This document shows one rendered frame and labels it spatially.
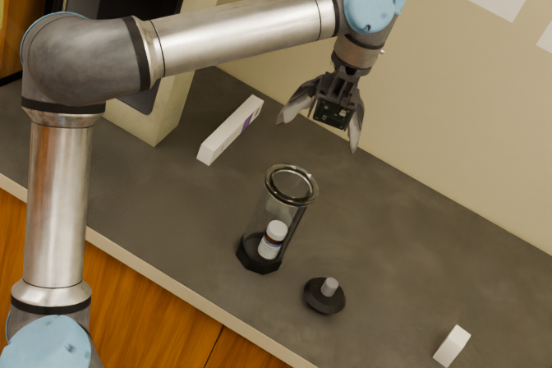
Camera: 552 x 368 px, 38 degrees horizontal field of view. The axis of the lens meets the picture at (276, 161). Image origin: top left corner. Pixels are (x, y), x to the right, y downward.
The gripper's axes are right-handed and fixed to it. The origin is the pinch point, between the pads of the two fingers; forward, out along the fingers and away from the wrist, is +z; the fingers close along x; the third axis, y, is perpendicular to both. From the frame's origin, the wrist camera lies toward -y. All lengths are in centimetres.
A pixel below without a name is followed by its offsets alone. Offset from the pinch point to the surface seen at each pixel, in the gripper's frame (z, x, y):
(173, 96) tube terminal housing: 20.6, -29.5, -23.5
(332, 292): 29.6, 15.7, 7.4
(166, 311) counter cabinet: 48, -14, 11
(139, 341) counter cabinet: 63, -18, 10
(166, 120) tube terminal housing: 27.6, -29.6, -23.4
